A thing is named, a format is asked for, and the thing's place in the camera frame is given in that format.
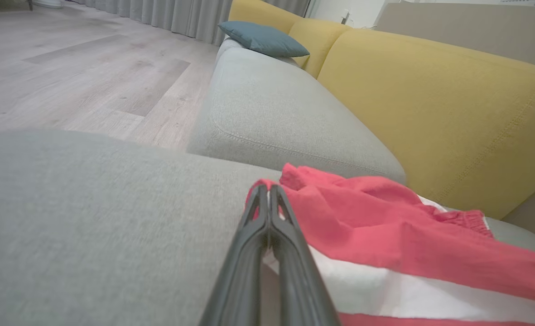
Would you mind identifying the grey sofa seat cushion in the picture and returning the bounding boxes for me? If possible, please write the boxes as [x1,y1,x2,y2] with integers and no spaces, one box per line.
[215,37,302,68]
[187,48,406,184]

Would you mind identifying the grey curtain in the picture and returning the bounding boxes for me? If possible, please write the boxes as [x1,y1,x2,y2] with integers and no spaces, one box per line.
[66,0,311,46]

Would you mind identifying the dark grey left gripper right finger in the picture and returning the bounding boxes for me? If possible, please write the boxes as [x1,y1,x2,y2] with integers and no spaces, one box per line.
[269,183,341,326]

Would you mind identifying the red white-striped shorts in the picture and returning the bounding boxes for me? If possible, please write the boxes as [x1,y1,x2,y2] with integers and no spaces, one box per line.
[245,163,535,326]

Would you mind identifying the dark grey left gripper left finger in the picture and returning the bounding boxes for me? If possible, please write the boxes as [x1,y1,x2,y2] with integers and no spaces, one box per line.
[199,183,270,326]

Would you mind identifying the blue throw pillow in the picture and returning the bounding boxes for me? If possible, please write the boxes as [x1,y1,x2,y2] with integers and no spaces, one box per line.
[217,20,310,58]

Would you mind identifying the long yellow sofa back cushion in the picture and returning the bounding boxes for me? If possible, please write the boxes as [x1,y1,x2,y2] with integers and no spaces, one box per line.
[317,29,535,220]

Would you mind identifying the wide grey sofa ottoman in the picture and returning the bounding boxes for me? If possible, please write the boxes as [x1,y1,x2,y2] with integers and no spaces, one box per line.
[0,129,535,326]

